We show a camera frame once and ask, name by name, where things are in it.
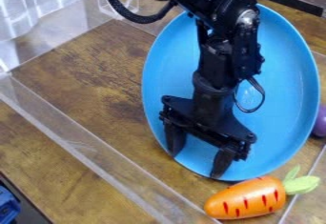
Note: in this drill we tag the clear acrylic enclosure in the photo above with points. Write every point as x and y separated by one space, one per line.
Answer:
76 148

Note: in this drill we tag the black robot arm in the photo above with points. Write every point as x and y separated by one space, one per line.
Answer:
229 60

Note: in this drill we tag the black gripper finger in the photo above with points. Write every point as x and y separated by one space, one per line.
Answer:
221 161
175 138

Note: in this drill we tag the white patterned curtain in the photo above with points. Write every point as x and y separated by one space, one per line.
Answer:
29 5

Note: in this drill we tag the orange toy carrot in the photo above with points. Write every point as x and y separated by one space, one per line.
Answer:
258 196

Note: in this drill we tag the blue round plate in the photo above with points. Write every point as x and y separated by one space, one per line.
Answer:
282 122

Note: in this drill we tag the purple toy eggplant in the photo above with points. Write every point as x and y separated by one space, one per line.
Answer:
319 124

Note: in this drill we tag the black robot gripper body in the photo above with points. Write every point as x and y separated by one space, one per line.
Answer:
205 117

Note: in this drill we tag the blue object at corner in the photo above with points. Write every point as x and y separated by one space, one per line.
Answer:
9 206

